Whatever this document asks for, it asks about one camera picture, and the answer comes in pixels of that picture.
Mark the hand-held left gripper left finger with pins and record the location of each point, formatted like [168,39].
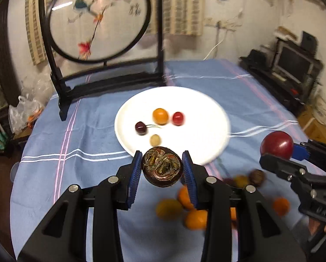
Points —
[137,169]

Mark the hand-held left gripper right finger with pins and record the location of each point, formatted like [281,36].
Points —
[187,169]

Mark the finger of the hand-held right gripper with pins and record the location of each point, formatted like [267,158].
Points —
[277,166]
[300,152]

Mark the red plum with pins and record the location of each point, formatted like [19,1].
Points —
[277,144]

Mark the orange mandarin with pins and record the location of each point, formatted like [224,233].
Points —
[280,206]
[233,214]
[185,198]
[196,219]

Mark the small yellow green fruit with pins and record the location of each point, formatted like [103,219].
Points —
[241,181]

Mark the white oval plate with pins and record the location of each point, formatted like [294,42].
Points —
[195,131]

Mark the small orange kumquat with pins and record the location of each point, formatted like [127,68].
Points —
[168,208]
[160,116]

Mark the small dark purple plum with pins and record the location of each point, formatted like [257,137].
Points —
[229,181]

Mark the tan longan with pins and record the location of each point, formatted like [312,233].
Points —
[155,140]

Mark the dark red cherry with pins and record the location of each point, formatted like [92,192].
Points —
[140,128]

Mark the red cherry tomato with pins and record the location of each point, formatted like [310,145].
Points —
[178,118]

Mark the blue striped tablecloth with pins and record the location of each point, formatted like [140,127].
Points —
[97,131]

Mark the dark cabinet with monitor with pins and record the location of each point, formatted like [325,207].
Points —
[264,71]

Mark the dark monitor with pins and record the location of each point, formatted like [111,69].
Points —
[294,62]

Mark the round embroidered screen black stand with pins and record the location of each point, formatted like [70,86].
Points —
[105,82]

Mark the black box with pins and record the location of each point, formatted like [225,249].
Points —
[309,42]

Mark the white plastic bag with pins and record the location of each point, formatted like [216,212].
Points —
[21,112]

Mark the striped bamboo blind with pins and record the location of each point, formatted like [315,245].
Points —
[179,11]

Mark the dark wooden glass cabinet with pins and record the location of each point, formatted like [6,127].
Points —
[2,54]

